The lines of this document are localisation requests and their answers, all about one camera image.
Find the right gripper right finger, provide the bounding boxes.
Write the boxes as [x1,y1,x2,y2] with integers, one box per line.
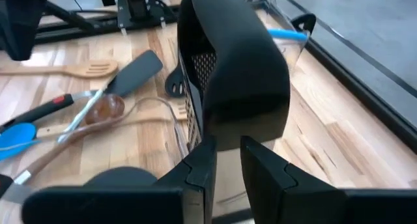
[240,135,346,224]

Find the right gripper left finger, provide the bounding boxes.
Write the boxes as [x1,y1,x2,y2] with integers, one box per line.
[156,135,218,224]

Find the wooden slotted spatula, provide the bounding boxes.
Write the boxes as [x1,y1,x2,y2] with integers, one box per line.
[0,59,119,80]
[35,100,189,139]

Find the black slotted spoon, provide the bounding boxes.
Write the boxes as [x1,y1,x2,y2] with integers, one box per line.
[164,64,186,99]

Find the metal box grater black handle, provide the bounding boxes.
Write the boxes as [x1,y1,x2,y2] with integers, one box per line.
[177,0,291,152]

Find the knife with teal handle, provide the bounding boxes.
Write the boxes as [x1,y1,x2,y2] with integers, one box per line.
[57,72,120,144]

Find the dark wooden spoon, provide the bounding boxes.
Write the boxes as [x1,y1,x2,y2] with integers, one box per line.
[12,93,126,186]

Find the square black turner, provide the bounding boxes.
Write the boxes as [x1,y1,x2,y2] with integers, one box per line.
[0,49,164,133]

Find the large blue silicone spoon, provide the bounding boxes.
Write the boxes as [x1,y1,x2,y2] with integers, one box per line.
[266,27,309,42]

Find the clear plastic bin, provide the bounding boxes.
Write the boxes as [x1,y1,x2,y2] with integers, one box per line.
[0,96,196,224]
[253,0,310,75]

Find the black aluminium table frame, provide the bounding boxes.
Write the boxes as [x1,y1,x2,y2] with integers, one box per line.
[32,0,417,155]

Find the black frame clamp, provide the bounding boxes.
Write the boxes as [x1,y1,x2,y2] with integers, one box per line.
[291,12,317,35]

